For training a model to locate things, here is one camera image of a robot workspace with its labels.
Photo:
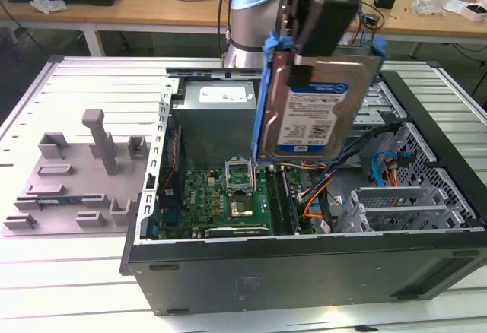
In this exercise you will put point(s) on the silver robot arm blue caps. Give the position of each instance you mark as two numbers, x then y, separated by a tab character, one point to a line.
251	25

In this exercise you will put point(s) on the CPU socket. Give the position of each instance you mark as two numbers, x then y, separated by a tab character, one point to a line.
240	208

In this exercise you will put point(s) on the grey metal drive cage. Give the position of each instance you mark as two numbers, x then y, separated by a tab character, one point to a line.
380	112

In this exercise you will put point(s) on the black open PC case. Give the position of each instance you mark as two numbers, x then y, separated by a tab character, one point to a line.
266	280

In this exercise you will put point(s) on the black RAM slot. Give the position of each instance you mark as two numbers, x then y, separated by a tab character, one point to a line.
271	200
279	200

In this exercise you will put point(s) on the RAM stick blue label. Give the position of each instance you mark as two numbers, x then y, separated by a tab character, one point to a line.
290	203

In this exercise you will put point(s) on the dark RAM stick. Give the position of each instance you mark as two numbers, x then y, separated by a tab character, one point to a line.
57	200

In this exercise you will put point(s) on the green motherboard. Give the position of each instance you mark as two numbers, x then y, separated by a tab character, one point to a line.
205	196

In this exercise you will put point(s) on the grey metal disk bay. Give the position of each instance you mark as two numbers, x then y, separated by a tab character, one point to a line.
395	196

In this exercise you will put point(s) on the clear plastic bag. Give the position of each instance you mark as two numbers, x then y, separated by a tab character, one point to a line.
430	4

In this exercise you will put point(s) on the grey power supply unit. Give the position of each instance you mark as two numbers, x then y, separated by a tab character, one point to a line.
213	127

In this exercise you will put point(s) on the white box black insert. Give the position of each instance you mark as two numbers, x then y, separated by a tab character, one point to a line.
473	11

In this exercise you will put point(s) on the crumpled clear plastic wrap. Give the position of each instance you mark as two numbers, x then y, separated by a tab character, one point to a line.
47	4

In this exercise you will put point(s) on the grey parts rack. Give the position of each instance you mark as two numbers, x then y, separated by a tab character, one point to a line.
76	181

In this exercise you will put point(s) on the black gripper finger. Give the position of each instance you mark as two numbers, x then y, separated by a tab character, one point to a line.
300	76

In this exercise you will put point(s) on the black graphics card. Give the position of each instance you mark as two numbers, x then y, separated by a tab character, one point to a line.
236	232

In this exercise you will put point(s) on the hard disk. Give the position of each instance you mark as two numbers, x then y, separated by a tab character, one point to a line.
316	120

